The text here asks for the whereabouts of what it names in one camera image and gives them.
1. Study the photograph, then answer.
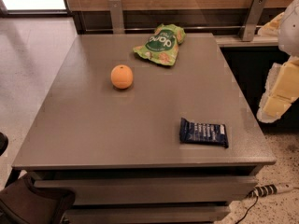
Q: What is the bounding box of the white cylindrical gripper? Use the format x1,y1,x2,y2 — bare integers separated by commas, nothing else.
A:
256,0,299,123

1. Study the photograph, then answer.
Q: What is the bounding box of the blue rxbar blueberry wrapper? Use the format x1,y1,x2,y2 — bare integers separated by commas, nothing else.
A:
179,118,229,148

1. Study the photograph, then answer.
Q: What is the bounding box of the green rice chip bag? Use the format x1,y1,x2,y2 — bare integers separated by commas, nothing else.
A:
133,29,186,66

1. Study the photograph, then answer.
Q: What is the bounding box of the white power strip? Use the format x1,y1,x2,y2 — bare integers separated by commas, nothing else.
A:
247,183,293,198

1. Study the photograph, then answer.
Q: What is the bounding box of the orange fruit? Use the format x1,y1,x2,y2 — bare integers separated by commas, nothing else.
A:
110,64,133,90

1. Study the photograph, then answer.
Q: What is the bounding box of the upper grey drawer front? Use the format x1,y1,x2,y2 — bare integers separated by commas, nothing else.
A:
35,176,257,205

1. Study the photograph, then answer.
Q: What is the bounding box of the grey drawer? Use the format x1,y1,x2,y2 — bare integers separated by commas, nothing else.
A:
65,206,230,224
35,176,257,205

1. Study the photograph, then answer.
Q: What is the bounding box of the lower grey drawer front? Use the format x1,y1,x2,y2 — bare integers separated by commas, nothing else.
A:
65,206,230,224

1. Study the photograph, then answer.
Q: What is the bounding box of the dark brown chair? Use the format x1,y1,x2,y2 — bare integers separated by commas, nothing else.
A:
0,175,75,224

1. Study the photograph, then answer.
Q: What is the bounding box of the right metal wall bracket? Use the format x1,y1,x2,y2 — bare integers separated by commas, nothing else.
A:
239,0,267,42

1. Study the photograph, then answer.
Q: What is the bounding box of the metal wall bracket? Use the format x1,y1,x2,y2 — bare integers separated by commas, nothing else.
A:
239,0,267,42
108,0,125,34

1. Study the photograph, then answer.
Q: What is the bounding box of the black power cable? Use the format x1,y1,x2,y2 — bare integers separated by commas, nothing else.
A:
235,195,260,224

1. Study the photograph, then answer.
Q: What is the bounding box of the horizontal metal rail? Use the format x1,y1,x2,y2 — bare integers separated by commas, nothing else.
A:
84,24,263,34

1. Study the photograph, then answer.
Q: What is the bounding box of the left metal wall bracket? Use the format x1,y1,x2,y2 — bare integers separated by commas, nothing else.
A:
108,0,125,34

